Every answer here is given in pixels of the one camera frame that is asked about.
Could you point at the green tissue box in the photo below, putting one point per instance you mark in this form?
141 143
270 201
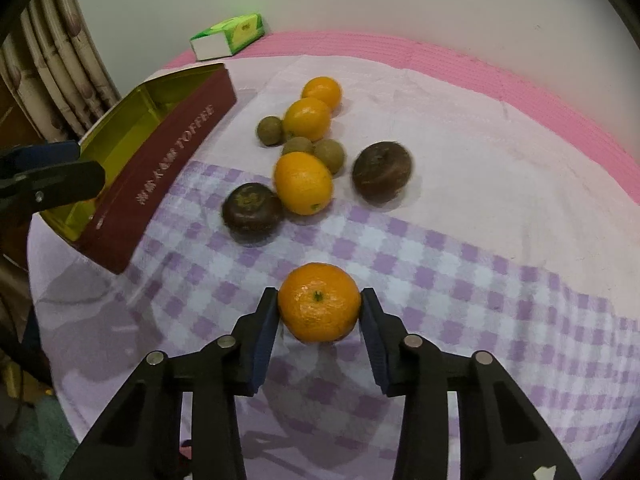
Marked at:
230 35

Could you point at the maroon tin box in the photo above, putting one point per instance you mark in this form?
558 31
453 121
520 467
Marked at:
160 160

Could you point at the beige patterned curtain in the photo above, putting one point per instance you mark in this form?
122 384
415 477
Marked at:
65 75

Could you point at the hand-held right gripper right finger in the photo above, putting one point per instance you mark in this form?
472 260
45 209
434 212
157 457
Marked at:
374 340

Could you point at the small brown round fruit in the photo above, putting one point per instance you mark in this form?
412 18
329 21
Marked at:
330 156
296 146
270 130

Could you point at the orange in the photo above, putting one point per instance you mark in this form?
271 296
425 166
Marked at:
319 304
303 183
306 119
323 91

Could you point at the dark brown mangosteen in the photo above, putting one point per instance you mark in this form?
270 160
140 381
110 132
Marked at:
382 172
251 208

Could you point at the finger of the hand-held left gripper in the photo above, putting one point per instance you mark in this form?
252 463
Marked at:
40 155
60 185

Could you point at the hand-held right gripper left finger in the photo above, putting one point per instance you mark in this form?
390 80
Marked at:
266 332

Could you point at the teal floor mat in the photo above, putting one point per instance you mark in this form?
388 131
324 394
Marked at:
45 440

